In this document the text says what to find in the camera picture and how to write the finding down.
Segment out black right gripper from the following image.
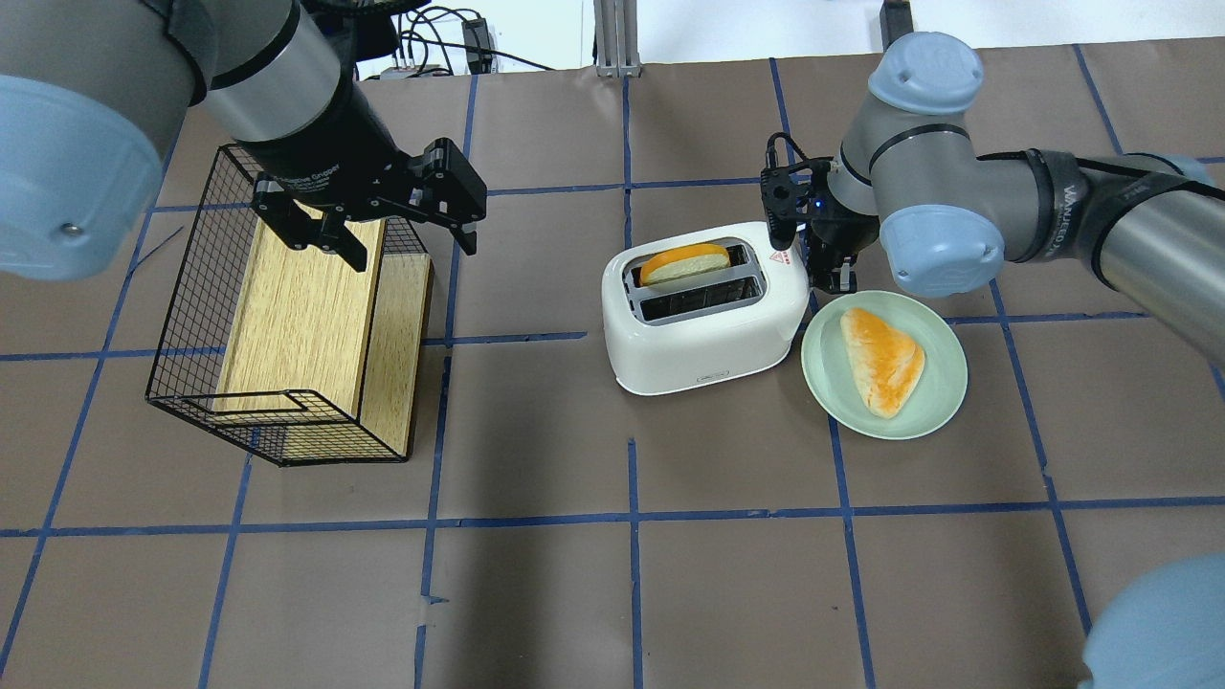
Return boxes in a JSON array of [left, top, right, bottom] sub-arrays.
[[805, 196, 880, 294]]

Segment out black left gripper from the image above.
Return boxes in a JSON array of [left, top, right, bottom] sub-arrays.
[[251, 76, 488, 272]]

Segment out white two-slot toaster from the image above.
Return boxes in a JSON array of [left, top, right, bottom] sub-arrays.
[[601, 221, 810, 396]]

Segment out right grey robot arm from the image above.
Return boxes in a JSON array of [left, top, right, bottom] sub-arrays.
[[417, 56, 1223, 688]]

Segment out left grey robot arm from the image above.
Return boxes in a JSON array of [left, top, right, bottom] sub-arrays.
[[1, 1, 419, 280]]

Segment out bread slice in toaster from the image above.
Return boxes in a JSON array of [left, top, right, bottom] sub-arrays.
[[639, 243, 731, 287]]

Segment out bread slice on plate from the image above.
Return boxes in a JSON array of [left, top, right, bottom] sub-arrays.
[[839, 308, 926, 419]]

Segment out light green plate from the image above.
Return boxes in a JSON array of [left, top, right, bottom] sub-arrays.
[[799, 291, 968, 441]]

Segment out light wooden box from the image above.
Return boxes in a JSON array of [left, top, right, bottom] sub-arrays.
[[209, 218, 432, 465]]

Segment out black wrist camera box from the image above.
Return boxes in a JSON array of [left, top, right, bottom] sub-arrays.
[[760, 132, 833, 253]]

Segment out black wire basket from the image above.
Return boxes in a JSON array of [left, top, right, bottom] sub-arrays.
[[145, 143, 432, 467]]

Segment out black cables in background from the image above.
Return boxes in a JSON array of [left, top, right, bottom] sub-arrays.
[[364, 0, 556, 81]]

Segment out aluminium frame post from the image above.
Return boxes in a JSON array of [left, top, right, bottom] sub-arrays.
[[593, 0, 642, 78]]

